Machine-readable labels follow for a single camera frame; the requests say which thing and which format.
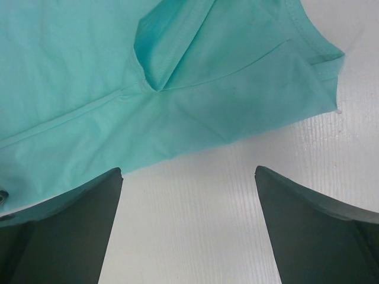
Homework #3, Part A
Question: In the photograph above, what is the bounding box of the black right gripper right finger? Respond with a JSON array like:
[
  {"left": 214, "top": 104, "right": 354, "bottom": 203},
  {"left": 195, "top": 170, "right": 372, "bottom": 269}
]
[{"left": 255, "top": 166, "right": 378, "bottom": 283}]

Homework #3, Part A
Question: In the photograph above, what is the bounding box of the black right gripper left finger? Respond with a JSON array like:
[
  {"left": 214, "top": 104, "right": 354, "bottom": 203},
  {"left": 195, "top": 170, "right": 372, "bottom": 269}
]
[{"left": 1, "top": 168, "right": 123, "bottom": 283}]

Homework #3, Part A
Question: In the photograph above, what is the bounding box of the teal t shirt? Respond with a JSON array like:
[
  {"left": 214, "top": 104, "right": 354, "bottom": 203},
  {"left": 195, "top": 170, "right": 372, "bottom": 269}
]
[{"left": 1, "top": 1, "right": 345, "bottom": 227}]

